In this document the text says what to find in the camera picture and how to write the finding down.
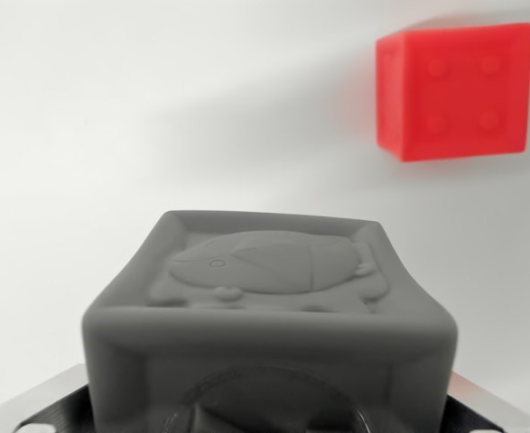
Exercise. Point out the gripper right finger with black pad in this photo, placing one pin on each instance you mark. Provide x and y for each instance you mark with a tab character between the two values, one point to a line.
486	408

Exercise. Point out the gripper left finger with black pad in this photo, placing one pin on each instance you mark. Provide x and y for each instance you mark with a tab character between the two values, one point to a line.
43	408

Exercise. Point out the grey embossed soft cube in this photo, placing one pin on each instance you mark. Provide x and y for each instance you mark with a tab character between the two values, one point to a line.
269	315

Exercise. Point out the red embossed soft cube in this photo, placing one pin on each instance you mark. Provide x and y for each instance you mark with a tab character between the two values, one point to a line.
458	90

